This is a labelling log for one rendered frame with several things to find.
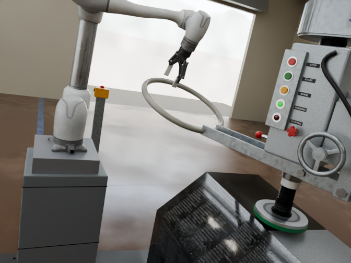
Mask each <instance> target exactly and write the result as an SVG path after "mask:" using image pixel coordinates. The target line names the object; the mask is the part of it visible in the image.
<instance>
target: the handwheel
mask: <svg viewBox="0 0 351 263"><path fill-rule="evenodd" d="M314 137H326V138H328V139H330V140H332V141H333V142H334V143H335V144H336V145H337V147H338V148H337V149H332V150H327V149H326V148H323V147H319V148H318V147H317V146H316V145H315V144H314V143H313V142H312V141H311V140H310V139H312V138H314ZM305 144H307V145H308V146H309V147H310V148H311V149H312V150H313V152H312V156H313V158H314V159H315V160H316V161H315V164H314V168H313V169H312V168H311V167H309V166H308V165H307V164H306V162H305V160H304V157H303V149H304V146H305ZM338 153H339V154H340V159H339V162H338V164H337V165H336V166H335V167H334V168H333V169H331V170H329V171H325V172H320V171H319V168H320V164H321V161H323V160H326V159H327V158H328V157H329V155H332V154H338ZM297 156H298V160H299V162H300V164H301V166H302V167H303V168H304V169H305V170H306V171H307V172H308V173H310V174H312V175H314V176H318V177H329V176H332V175H335V174H336V173H338V172H339V171H340V170H341V169H342V168H343V166H344V164H345V161H346V150H345V147H344V145H343V143H342V142H341V141H340V140H339V139H338V138H337V137H336V136H335V135H333V134H331V133H328V132H325V131H315V132H312V133H310V134H308V135H306V136H305V137H304V138H303V139H302V140H301V142H300V144H299V146H298V150H297Z"/></svg>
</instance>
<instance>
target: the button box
mask: <svg viewBox="0 0 351 263"><path fill-rule="evenodd" d="M308 54H309V53H308V52H304V51H295V50H287V49H286V50H285V53H284V56H283V60H282V64H281V67H280V70H279V74H278V78H277V82H276V86H275V89H274V93H273V97H272V101H271V105H270V109H269V111H268V115H267V119H266V122H265V125H267V126H270V127H274V128H277V129H280V130H283V131H285V130H286V129H287V126H288V123H289V119H290V116H291V112H292V109H293V106H294V102H295V99H296V95H297V92H298V88H299V85H300V81H301V77H302V74H303V70H304V68H305V64H306V61H307V57H308ZM290 57H296V58H297V64H296V65H295V66H294V67H290V66H288V64H287V61H288V59H289V58H290ZM287 71H291V72H292V73H293V75H294V76H293V79H292V80H291V81H285V80H284V73H285V72H287ZM284 85H286V86H288V87H289V93H288V94H287V95H282V94H281V93H280V91H279V90H280V88H281V86H284ZM279 99H283V100H284V101H285V107H284V108H283V109H278V108H277V107H276V102H277V100H279ZM274 113H279V114H280V115H281V116H282V119H281V120H280V122H274V121H273V119H272V116H273V114H274Z"/></svg>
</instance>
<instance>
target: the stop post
mask: <svg viewBox="0 0 351 263"><path fill-rule="evenodd" d="M94 96H95V97H96V103H95V111H94V116H93V125H92V132H91V138H92V140H93V143H94V145H95V148H96V151H97V153H98V152H99V145H100V137H101V130H102V122H103V114H104V106H105V101H106V99H108V97H109V88H102V87H97V86H95V92H94Z"/></svg>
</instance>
